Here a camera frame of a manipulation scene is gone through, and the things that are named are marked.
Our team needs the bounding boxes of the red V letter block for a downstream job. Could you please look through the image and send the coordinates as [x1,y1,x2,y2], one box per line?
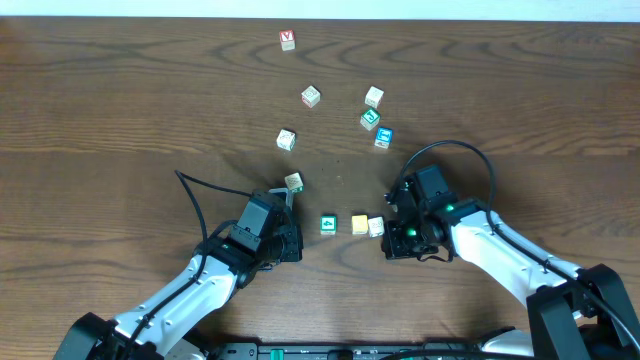
[279,29,296,52]

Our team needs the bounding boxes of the wooden block teal side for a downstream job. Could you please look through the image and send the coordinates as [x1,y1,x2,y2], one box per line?
[368,216,385,238]

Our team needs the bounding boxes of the yellow wooden block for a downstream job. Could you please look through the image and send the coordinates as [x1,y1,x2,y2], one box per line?
[351,215,369,235]

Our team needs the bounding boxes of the wooden block patterned top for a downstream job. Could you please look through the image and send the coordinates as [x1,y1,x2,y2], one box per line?
[276,129,296,151]

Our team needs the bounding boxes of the green J letter block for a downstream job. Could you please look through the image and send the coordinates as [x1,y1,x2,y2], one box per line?
[360,108,381,131]

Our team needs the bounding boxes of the left black cable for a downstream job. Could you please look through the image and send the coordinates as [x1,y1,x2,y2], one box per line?
[117,169,254,360]

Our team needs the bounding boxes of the green number 4 block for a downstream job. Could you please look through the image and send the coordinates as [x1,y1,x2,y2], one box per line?
[320,215,337,235]

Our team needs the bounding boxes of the black cable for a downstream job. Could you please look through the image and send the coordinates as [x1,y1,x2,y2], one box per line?
[117,169,254,360]
[394,139,640,346]

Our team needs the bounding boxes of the wooden block red side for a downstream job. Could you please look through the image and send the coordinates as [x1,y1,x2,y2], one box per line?
[301,85,321,108]

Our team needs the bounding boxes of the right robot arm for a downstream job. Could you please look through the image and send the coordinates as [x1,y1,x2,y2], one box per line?
[382,175,639,359]

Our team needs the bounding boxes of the right black cable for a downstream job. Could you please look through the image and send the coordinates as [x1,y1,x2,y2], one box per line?
[394,139,640,346]

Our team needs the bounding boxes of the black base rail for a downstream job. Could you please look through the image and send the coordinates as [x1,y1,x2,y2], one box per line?
[208,340,481,360]

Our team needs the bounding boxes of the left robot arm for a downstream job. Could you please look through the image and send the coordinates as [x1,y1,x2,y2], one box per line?
[54,207,302,359]

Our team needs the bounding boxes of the plain wooden block upper right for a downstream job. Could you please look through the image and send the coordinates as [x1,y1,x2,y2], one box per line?
[365,86,384,109]

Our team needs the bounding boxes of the wooden block green side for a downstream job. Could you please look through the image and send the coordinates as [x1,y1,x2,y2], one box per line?
[284,172,304,193]

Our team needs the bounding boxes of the blue letter block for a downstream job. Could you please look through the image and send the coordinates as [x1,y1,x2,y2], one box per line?
[374,127,394,149]

